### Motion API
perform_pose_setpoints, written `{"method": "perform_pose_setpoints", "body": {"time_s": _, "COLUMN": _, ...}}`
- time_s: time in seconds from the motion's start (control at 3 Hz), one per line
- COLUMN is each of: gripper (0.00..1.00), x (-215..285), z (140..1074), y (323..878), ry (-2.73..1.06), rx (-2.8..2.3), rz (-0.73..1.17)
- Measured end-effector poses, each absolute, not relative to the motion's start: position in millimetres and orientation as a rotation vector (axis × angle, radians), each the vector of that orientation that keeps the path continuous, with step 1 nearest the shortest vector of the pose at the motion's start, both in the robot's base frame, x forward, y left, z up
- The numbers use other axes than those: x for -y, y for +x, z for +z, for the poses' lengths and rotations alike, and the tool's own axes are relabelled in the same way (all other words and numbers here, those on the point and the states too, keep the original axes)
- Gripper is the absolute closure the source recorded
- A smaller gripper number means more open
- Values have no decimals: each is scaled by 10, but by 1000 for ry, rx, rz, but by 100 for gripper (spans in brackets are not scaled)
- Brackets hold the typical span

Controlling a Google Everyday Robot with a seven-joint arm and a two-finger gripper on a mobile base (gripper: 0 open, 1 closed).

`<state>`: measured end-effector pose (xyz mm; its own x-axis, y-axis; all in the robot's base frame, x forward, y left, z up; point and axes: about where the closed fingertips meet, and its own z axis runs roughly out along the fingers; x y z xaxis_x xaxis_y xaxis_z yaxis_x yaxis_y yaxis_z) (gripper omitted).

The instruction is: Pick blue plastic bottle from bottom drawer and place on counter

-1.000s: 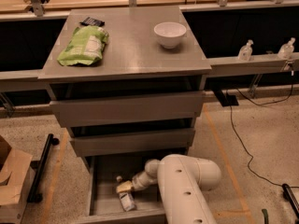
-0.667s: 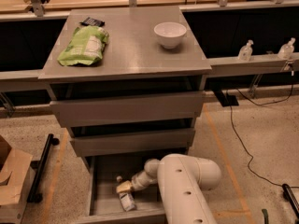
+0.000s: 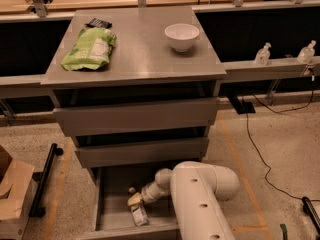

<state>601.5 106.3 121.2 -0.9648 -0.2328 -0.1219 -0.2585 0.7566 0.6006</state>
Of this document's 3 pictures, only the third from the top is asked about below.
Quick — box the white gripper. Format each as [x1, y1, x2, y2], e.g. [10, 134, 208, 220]
[127, 181, 170, 206]

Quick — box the clear plastic bottle with label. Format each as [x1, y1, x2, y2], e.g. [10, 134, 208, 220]
[128, 187, 149, 226]

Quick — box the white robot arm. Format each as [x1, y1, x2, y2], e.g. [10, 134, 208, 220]
[127, 161, 240, 240]

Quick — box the grey open bottom drawer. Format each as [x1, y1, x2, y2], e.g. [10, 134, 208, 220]
[79, 160, 182, 240]

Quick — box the grey middle drawer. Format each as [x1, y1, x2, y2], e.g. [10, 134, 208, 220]
[76, 137, 209, 168]

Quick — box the grey top drawer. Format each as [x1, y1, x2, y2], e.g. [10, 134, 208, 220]
[53, 98, 217, 136]

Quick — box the grey drawer cabinet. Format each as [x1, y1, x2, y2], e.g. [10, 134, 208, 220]
[41, 7, 226, 153]

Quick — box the clear pump dispenser bottle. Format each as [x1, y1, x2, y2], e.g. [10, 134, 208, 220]
[255, 42, 271, 66]

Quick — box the black metal bar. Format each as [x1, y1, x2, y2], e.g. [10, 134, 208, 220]
[29, 143, 64, 217]

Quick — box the brown cardboard box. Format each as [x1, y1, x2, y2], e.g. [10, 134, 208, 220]
[0, 146, 37, 240]

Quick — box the green snack bag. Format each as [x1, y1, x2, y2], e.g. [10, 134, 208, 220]
[61, 27, 117, 71]

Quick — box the white bowl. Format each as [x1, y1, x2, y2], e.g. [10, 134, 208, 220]
[165, 23, 200, 52]

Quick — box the black bar at right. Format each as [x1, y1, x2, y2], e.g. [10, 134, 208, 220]
[302, 197, 320, 234]

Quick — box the small black packet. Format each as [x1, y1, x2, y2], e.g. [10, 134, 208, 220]
[86, 18, 112, 29]

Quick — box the black floor cable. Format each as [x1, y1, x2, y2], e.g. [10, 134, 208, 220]
[244, 90, 320, 202]

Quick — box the grey metal rail shelf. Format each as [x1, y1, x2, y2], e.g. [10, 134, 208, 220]
[223, 56, 320, 83]

